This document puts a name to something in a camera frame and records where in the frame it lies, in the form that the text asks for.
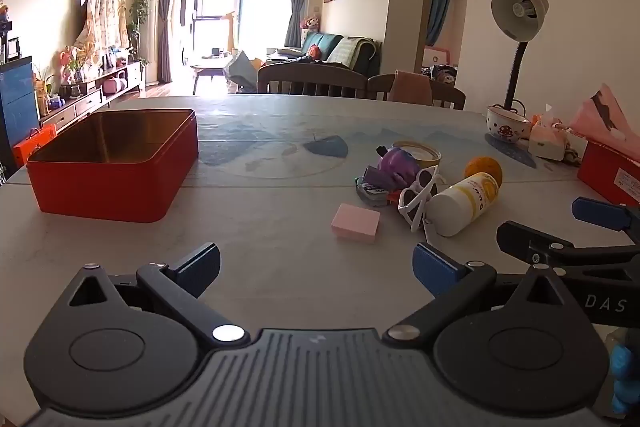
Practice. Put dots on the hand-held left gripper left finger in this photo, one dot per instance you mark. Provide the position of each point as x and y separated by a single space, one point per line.
197 268

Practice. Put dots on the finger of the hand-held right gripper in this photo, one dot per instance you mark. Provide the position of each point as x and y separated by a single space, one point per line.
530 241
600 213

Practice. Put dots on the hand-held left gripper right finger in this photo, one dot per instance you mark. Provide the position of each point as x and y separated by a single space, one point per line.
435 268

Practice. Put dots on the white bottle with yellow label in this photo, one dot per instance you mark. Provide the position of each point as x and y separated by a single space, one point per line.
465 203

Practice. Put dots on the orange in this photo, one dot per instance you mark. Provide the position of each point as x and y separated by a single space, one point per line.
485 167

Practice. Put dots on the pink sticky note pad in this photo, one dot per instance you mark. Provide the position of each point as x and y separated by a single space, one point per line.
355 223

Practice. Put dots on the purple toy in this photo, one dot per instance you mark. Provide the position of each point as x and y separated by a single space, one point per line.
397 164

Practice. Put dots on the red tin box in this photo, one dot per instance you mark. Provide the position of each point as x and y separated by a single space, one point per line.
100 199

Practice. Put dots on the person's right hand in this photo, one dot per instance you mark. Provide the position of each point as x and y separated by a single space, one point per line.
624 364

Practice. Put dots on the red cardboard box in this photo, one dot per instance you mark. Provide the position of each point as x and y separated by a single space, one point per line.
612 174

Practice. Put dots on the white sunglasses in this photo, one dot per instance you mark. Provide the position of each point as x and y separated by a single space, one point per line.
407 203

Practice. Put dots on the white tissue pack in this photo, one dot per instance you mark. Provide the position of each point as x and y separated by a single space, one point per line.
547 144

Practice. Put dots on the tape roll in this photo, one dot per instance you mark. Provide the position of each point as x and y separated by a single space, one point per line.
431 153

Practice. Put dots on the white patterned bowl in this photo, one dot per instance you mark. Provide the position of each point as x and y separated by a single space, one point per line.
507 124

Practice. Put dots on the wooden chair with pink cloth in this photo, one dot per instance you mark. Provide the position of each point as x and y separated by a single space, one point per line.
410 87

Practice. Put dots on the wooden tv cabinet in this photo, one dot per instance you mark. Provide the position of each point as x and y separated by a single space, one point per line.
95 94

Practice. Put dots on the pink handbag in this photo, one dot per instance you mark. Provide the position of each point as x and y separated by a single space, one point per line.
114 84

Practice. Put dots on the coffee table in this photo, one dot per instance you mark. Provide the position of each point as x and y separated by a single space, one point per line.
210 66

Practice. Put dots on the orange gift box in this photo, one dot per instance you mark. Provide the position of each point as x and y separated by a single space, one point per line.
32 147

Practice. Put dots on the grey desk lamp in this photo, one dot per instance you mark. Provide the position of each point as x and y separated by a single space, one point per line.
515 14

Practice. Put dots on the dark wooden chair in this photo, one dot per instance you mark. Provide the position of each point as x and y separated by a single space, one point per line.
310 82

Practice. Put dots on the white standing air conditioner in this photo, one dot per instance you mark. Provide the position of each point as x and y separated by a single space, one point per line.
149 32

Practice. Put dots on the red flower plant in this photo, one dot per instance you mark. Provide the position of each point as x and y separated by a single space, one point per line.
70 59

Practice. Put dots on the blue cabinet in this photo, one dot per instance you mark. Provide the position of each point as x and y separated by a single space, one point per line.
17 102

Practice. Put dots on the green sofa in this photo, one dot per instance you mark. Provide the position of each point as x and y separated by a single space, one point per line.
325 47

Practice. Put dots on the green potted plant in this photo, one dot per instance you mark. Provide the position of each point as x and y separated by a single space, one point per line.
139 14

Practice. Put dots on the floral cloth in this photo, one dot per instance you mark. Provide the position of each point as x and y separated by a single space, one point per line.
102 19

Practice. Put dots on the doll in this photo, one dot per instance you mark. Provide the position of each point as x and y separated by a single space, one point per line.
310 23

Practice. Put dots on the coffee machine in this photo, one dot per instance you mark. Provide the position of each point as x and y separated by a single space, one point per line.
10 44

